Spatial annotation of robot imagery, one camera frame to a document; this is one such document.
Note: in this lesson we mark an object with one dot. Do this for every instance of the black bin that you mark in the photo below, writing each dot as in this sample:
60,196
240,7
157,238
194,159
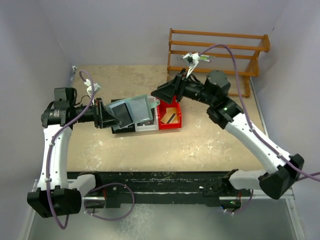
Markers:
129,130

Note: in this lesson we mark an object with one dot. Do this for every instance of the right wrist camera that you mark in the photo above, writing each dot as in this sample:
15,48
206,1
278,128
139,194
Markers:
193,60

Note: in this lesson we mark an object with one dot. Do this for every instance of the wooden shelf rack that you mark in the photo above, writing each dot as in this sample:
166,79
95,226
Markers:
246,50

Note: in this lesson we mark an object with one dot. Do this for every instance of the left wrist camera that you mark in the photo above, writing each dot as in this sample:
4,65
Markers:
92,89

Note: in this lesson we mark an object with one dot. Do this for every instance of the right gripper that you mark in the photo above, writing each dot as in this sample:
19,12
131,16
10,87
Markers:
180,87

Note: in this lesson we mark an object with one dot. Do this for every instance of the white bin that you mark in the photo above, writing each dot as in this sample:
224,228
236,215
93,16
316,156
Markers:
150,125

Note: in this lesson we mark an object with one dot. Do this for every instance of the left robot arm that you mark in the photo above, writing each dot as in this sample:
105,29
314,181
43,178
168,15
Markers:
54,195

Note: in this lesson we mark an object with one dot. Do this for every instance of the gold card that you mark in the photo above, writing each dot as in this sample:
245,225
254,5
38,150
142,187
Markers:
170,116

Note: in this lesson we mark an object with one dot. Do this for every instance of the red bin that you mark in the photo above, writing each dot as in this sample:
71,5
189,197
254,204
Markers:
161,111

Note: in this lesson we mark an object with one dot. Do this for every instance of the dark grey card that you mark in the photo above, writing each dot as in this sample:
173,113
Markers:
121,111

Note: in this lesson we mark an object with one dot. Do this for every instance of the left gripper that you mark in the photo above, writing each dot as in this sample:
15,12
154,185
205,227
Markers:
99,113

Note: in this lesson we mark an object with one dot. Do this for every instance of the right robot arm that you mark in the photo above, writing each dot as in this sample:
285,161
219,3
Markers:
280,168

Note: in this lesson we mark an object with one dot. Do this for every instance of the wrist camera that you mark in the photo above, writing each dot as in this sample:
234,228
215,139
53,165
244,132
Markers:
193,60
92,89

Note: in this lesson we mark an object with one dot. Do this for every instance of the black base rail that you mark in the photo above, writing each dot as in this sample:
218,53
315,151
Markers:
166,188

